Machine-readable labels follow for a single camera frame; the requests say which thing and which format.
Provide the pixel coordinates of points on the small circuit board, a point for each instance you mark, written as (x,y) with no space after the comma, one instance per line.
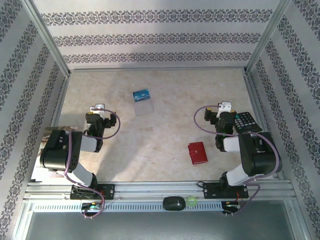
(93,206)
(231,205)

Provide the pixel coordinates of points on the black computer mouse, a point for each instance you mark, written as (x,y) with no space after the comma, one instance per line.
(173,203)

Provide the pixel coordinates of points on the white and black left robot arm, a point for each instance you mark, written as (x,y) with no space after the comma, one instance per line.
(60,155)

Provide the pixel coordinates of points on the aluminium frame post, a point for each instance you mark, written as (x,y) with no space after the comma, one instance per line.
(47,37)
(265,37)

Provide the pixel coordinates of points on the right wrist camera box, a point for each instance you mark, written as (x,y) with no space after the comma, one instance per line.
(225,107)

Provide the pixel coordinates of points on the aluminium frame side rail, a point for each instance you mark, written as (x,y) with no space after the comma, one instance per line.
(60,100)
(256,100)

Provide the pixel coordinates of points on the black calculator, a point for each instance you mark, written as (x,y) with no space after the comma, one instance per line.
(246,122)

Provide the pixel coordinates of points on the aluminium frame cross bar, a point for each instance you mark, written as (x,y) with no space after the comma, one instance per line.
(157,69)

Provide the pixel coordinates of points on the red card holder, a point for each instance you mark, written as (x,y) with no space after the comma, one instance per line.
(198,153)

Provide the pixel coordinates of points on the blue credit card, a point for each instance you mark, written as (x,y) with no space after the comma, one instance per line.
(141,96)

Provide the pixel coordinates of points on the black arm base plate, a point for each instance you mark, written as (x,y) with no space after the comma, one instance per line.
(211,191)
(110,191)

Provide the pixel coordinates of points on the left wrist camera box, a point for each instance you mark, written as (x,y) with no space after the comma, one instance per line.
(98,109)

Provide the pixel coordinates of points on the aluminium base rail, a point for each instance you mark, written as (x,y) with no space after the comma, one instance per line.
(155,190)

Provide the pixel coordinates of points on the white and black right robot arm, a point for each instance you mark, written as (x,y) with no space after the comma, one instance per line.
(262,160)

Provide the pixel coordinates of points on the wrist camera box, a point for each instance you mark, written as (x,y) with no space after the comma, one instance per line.
(225,107)
(98,109)

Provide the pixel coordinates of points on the brown printed book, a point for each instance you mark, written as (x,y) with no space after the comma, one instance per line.
(62,128)

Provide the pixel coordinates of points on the clear acrylic card box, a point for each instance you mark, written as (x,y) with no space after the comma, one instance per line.
(144,110)

